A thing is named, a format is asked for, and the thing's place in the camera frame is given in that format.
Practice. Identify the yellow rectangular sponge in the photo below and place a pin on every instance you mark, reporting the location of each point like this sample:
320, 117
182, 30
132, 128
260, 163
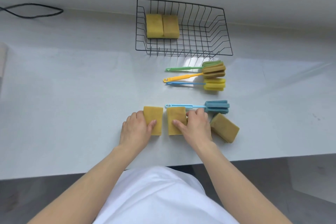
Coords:
176, 115
155, 113
154, 26
225, 128
171, 27

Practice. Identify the person's left thumb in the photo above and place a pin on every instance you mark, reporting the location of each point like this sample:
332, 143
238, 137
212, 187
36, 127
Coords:
152, 125

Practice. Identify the person's right thumb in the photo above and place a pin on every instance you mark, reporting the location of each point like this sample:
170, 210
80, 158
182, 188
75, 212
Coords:
179, 124

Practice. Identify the white shirt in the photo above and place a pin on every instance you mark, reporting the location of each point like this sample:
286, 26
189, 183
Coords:
160, 197

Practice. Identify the person's left forearm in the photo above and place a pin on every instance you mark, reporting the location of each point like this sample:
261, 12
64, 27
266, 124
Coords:
86, 187

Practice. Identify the person's right hand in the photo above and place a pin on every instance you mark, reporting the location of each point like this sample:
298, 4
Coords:
198, 132

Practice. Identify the person's right forearm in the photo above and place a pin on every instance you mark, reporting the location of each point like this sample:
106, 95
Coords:
236, 184

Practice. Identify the person's left hand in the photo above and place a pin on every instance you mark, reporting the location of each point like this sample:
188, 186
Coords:
133, 132

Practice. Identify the light blue sponge brush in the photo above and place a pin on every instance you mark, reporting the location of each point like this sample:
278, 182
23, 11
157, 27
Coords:
217, 107

